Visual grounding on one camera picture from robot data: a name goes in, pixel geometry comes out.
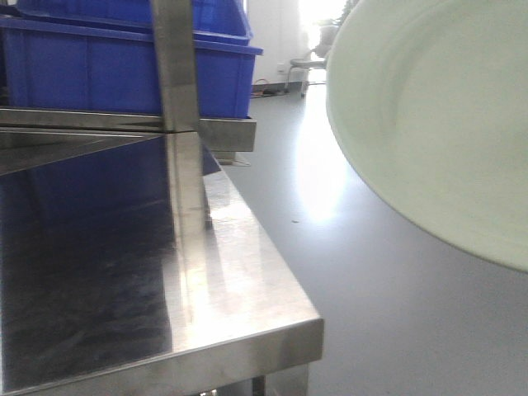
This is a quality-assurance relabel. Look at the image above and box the large blue plastic bin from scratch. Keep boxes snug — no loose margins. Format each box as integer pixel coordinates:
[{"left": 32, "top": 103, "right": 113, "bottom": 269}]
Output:
[{"left": 1, "top": 16, "right": 262, "bottom": 118}]

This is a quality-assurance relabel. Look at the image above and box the orange cable on floor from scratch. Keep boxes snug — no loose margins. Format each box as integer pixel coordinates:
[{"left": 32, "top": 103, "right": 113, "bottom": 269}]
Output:
[{"left": 251, "top": 77, "right": 285, "bottom": 99}]

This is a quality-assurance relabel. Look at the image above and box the stainless steel table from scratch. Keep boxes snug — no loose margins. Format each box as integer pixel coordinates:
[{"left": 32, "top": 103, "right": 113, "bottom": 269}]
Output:
[{"left": 1, "top": 130, "right": 324, "bottom": 395}]

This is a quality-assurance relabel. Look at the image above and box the grey office chair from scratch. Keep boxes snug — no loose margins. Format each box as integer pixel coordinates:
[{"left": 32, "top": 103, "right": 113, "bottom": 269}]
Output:
[{"left": 283, "top": 25, "right": 339, "bottom": 98}]

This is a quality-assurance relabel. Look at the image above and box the pale green plate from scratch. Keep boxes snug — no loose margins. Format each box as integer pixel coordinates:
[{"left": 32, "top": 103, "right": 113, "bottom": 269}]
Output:
[{"left": 327, "top": 1, "right": 527, "bottom": 271}]

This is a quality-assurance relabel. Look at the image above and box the stainless steel shelf rack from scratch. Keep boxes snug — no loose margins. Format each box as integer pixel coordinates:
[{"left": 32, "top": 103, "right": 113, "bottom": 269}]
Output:
[{"left": 0, "top": 0, "right": 257, "bottom": 166}]

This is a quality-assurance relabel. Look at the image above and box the upper stacked blue bin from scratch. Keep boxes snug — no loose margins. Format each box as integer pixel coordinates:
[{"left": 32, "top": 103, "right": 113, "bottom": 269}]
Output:
[{"left": 16, "top": 1, "right": 252, "bottom": 45}]

